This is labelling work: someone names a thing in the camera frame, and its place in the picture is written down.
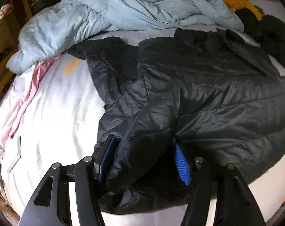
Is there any black down puffer jacket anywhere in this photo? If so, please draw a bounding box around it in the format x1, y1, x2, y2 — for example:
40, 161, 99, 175
68, 29, 285, 215

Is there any pink cloth strip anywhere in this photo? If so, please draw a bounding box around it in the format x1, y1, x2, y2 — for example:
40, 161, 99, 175
1, 54, 62, 149

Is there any light blue quilt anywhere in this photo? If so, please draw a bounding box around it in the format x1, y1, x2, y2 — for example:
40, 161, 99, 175
7, 0, 244, 75

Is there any dark green black coat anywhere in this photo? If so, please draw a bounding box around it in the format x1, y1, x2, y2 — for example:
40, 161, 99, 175
235, 8, 285, 68

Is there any yellow orange garment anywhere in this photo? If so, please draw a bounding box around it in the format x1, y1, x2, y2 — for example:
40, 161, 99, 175
223, 0, 264, 21

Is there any wooden bed frame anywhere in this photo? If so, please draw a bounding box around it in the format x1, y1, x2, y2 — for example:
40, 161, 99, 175
0, 47, 17, 102

